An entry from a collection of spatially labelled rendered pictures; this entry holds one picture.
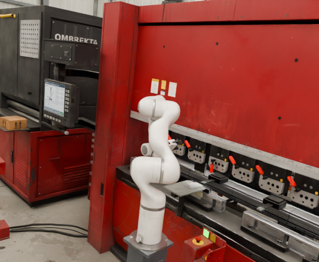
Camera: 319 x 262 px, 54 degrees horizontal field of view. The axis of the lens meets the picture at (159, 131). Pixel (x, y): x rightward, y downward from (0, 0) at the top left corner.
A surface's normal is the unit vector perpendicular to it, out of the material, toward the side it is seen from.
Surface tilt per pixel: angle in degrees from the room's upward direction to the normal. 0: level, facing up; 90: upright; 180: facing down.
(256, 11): 90
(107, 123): 90
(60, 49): 90
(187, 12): 90
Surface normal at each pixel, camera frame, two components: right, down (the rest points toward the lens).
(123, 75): 0.66, 0.23
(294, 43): -0.74, 0.07
